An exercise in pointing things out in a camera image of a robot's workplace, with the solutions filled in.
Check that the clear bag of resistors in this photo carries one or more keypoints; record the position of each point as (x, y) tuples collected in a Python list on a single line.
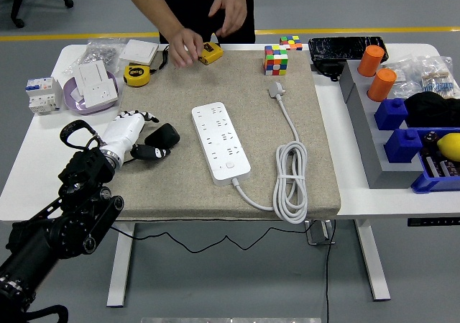
[(438, 78)]

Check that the dark round knob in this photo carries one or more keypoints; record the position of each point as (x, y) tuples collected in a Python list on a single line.
[(430, 138)]

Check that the yellow tape measure square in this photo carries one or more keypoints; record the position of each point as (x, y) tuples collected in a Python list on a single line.
[(212, 54)]

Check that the white switch plate box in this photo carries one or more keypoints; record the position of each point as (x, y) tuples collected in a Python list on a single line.
[(138, 51)]

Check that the blue block with knob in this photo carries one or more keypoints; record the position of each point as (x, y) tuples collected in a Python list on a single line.
[(402, 146), (391, 115)]

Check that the dark brown tubes pack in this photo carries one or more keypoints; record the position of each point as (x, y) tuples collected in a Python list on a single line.
[(442, 166)]

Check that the orange cylinder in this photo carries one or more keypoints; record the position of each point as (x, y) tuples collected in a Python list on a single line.
[(371, 61), (381, 85)]

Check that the person's right hand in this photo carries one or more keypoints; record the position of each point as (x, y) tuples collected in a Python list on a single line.
[(185, 47)]

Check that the glossy black tray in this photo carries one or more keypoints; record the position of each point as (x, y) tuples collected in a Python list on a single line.
[(338, 47)]

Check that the white wall socket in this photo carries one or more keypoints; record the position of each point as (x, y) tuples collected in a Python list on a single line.
[(100, 93)]

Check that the white table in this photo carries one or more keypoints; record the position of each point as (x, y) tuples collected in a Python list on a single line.
[(395, 204)]

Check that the clear bag of screws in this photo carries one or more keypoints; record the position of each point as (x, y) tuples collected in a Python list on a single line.
[(100, 51)]

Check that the person's right forearm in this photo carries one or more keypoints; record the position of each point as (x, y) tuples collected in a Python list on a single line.
[(151, 3)]

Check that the black plug adapter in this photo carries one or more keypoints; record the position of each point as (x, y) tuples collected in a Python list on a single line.
[(163, 134)]

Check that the white circuit breaker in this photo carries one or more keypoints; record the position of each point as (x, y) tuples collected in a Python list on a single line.
[(42, 96)]

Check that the metal bracket under table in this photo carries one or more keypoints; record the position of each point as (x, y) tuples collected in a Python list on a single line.
[(318, 235)]

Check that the yellow lemon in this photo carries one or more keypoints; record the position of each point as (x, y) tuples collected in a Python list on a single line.
[(450, 146)]

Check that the large Rubik's cube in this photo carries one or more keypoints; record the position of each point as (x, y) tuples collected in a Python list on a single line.
[(276, 61)]

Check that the black table control panel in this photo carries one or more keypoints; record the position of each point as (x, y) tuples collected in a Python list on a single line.
[(433, 222)]

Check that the purple bowl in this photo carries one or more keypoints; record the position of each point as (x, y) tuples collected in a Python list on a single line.
[(90, 110)]

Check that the grey-brown mat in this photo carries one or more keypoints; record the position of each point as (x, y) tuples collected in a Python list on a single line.
[(187, 193)]

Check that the clear bag of small parts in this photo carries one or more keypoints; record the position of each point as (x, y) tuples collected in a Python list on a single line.
[(404, 73)]

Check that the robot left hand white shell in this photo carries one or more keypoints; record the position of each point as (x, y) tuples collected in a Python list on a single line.
[(122, 134)]

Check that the person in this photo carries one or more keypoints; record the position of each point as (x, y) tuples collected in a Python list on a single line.
[(190, 3)]

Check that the black cloth bundle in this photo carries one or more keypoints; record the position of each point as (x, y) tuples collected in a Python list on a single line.
[(431, 110)]

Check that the grey stepped block holder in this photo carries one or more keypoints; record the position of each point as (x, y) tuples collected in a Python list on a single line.
[(381, 172)]

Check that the white power strip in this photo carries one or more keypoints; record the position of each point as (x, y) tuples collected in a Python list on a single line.
[(221, 146)]

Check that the white switch panel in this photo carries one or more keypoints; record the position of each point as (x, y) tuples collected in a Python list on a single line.
[(91, 73)]

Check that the small Rubik's cube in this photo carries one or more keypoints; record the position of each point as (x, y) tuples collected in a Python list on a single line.
[(290, 43)]

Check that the yellow tape measure round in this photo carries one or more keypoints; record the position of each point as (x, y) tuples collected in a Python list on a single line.
[(136, 75)]

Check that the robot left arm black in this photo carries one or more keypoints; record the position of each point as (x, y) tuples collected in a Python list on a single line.
[(82, 172)]

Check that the person's left hand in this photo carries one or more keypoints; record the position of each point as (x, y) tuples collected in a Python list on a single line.
[(235, 12)]

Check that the blue plastic bin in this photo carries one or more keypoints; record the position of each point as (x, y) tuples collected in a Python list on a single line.
[(431, 186)]

